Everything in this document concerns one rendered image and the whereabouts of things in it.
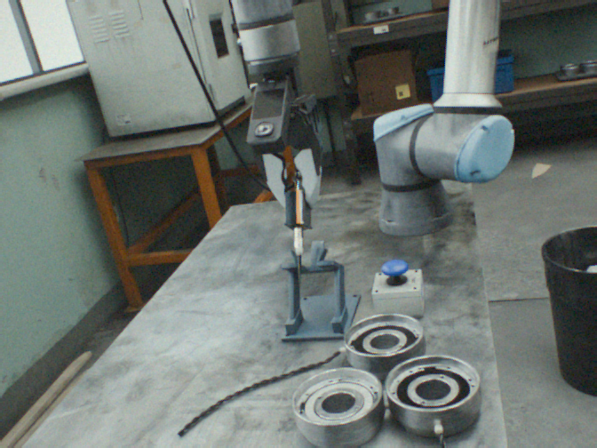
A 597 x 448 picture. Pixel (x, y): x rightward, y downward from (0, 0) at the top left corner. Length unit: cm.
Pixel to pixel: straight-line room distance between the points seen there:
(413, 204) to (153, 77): 198
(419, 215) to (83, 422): 69
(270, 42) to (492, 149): 46
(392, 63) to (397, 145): 300
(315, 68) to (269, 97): 370
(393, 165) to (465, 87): 20
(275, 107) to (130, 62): 226
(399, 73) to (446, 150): 309
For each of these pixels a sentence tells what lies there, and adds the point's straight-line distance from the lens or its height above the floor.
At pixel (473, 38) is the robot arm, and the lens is 113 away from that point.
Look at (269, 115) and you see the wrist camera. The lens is 81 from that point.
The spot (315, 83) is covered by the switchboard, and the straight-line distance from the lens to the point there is 455.
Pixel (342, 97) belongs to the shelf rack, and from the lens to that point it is 417.
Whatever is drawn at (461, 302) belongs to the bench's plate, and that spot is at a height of 80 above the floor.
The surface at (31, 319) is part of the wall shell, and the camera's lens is 278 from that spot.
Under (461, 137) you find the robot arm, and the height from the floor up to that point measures 100.
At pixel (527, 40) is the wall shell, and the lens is 471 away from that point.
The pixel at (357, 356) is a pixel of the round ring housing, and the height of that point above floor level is 84.
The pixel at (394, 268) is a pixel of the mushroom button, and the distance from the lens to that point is 94.
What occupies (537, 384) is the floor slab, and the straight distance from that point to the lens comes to 217.
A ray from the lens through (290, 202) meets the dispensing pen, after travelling 88.
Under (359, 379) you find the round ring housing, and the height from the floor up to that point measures 83.
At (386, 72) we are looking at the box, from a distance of 418.
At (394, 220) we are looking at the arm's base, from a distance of 125.
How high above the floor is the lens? 127
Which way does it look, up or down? 20 degrees down
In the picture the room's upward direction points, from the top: 12 degrees counter-clockwise
